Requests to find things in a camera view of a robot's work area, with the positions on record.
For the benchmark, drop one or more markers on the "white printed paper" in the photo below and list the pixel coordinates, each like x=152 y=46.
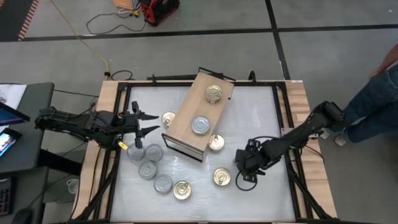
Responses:
x=12 y=93

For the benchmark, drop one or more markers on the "wooden box platform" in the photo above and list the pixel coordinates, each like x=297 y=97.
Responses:
x=186 y=124

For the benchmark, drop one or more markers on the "orange flat object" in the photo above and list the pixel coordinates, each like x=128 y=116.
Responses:
x=122 y=3

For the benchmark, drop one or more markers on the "smartphone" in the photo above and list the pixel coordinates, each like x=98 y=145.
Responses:
x=7 y=141

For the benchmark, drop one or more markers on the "clear plastic cup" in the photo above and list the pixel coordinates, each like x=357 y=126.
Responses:
x=73 y=186

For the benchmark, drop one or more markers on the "person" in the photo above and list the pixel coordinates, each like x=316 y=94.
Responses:
x=373 y=105

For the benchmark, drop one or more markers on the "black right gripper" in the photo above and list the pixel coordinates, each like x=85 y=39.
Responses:
x=261 y=155

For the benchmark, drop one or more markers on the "tablet with blue screen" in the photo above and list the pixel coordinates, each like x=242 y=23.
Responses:
x=9 y=115

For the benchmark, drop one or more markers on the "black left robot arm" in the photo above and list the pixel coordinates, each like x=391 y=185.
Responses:
x=77 y=126

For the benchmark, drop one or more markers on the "grey desk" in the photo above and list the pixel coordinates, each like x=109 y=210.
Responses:
x=34 y=130

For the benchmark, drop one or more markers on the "tuna can silver lid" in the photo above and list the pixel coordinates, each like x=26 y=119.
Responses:
x=147 y=170
x=200 y=124
x=163 y=183
x=154 y=152
x=133 y=154

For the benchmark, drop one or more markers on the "red and black case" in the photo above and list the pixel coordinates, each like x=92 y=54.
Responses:
x=158 y=11

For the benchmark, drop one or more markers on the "pink salmon can gold lid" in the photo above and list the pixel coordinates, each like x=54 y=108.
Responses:
x=182 y=190
x=168 y=118
x=213 y=93
x=221 y=176
x=217 y=143

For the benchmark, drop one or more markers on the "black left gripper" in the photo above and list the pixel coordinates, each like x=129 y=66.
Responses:
x=130 y=126

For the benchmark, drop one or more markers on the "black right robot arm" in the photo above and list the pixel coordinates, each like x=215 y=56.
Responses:
x=298 y=137

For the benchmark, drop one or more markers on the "yellow tape tag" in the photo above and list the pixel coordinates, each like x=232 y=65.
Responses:
x=123 y=146

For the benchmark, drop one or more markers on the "black computer mouse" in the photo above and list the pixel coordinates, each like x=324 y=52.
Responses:
x=21 y=216

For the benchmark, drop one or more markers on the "black mat orange striped edge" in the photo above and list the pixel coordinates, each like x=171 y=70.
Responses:
x=12 y=18

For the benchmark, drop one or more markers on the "dark keyboard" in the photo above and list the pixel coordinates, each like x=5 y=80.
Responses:
x=5 y=196

